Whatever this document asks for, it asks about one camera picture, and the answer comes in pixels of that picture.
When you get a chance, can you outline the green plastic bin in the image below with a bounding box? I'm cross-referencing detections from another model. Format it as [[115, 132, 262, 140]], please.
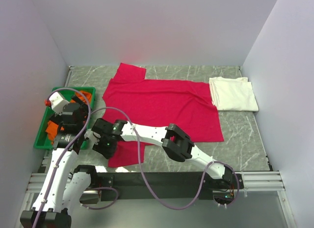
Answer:
[[34, 87, 96, 150]]

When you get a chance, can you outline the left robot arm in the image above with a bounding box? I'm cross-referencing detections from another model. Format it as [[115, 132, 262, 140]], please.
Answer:
[[20, 92, 98, 228]]

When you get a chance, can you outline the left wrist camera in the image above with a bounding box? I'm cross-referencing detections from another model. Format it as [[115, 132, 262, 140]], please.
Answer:
[[45, 92, 70, 115]]

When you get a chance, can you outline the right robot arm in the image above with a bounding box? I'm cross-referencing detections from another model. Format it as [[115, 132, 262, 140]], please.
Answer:
[[84, 118, 233, 188]]

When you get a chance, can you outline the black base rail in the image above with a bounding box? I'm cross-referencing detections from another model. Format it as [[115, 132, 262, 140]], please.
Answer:
[[73, 171, 246, 202]]

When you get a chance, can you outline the orange t shirt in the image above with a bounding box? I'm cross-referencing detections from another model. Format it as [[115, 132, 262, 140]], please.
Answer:
[[46, 90, 92, 144]]

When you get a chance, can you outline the pink t shirt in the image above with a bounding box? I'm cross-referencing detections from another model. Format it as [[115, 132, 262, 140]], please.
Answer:
[[102, 62, 224, 168]]

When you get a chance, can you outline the folded white t shirt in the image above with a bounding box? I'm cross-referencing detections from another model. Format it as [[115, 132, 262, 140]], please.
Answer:
[[209, 76, 259, 112]]

